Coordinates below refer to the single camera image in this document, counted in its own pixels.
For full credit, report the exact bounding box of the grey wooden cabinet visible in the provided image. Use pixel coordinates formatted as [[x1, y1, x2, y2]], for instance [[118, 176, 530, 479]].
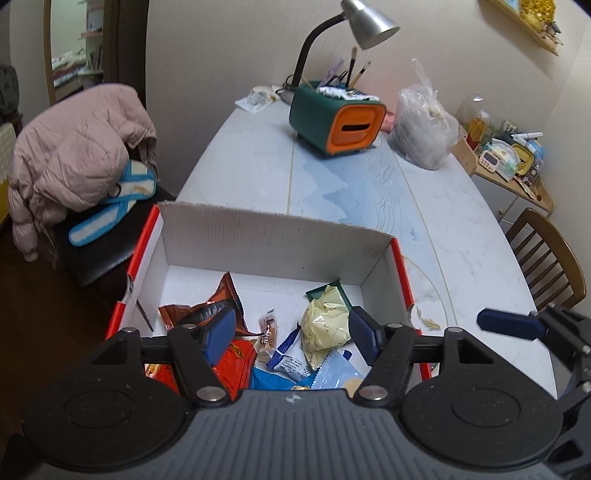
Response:
[[451, 137, 555, 227]]

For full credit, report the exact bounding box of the paint brush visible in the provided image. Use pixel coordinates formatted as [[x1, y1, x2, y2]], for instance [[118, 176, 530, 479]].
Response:
[[345, 46, 359, 88], [351, 60, 373, 88]]

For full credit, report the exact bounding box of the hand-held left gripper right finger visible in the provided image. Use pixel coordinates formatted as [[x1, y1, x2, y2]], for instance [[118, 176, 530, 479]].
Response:
[[348, 305, 505, 403]]

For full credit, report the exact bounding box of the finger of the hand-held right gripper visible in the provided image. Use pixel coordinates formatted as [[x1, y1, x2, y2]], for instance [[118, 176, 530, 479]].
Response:
[[476, 308, 548, 342]]

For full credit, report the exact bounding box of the clear plastic bag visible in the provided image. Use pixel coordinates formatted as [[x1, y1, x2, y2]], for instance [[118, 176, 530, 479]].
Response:
[[387, 57, 463, 171]]

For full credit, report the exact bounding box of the brown wooden chair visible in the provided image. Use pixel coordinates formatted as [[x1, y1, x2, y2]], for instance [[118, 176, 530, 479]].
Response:
[[505, 207, 587, 315]]

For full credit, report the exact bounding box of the brown foil snack packet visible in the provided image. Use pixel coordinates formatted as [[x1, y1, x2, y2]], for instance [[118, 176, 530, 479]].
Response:
[[158, 271, 259, 337]]

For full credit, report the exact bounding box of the green orange tissue box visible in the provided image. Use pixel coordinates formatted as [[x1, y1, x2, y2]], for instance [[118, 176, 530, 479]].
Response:
[[289, 82, 387, 160]]

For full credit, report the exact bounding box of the orange drink bottle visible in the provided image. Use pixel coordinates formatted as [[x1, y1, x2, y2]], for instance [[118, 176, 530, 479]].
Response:
[[468, 94, 493, 149]]

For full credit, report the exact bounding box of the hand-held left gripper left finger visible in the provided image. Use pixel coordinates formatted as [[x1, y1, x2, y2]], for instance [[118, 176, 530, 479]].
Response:
[[91, 307, 237, 408]]

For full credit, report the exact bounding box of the door frame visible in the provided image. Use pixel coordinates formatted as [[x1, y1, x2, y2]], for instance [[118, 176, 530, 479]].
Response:
[[43, 0, 149, 106]]

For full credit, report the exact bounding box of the white blue snack packet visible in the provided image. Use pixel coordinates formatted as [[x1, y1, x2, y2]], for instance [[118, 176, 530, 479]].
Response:
[[267, 324, 315, 382]]

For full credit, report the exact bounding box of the silver desk lamp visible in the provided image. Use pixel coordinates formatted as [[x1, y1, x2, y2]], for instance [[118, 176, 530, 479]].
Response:
[[276, 0, 400, 105]]

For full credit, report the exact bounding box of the white paper sheet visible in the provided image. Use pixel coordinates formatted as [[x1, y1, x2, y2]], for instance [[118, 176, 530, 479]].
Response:
[[234, 85, 279, 114]]

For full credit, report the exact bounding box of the pink padded jacket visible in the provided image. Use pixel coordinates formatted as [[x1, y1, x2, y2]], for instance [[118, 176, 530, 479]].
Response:
[[8, 82, 158, 262]]

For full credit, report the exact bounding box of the pale yellow snack packet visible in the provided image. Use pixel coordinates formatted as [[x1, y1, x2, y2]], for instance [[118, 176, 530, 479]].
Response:
[[300, 285, 352, 371]]

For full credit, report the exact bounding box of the light blue cookie packet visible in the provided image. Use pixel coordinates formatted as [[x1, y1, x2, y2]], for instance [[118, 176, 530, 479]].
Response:
[[310, 348, 366, 398]]

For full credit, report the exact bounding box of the red white cardboard box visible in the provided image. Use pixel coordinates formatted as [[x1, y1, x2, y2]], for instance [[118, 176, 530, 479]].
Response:
[[105, 200, 438, 403]]

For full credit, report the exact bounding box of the red snack packet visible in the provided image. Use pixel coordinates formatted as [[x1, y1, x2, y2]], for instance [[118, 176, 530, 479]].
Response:
[[144, 338, 258, 401]]

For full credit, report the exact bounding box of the blue white slipper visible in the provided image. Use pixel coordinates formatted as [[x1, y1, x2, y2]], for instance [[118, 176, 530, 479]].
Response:
[[68, 198, 140, 248], [107, 159, 158, 205]]

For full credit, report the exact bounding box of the black seat chair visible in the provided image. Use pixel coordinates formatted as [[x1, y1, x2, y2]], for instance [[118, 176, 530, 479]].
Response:
[[50, 182, 178, 289]]

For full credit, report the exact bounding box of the tissue pack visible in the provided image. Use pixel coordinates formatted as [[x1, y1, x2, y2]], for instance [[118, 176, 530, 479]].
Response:
[[492, 141, 519, 182]]

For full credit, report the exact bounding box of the small pink white candy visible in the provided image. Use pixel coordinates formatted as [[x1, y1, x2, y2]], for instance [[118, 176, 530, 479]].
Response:
[[257, 311, 281, 363]]

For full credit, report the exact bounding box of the golden tree ornament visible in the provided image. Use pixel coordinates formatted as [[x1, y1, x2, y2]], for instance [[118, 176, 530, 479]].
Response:
[[519, 0, 557, 26]]

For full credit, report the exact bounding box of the wooden wall shelf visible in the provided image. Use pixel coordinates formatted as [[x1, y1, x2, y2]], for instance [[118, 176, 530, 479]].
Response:
[[487, 0, 565, 57]]

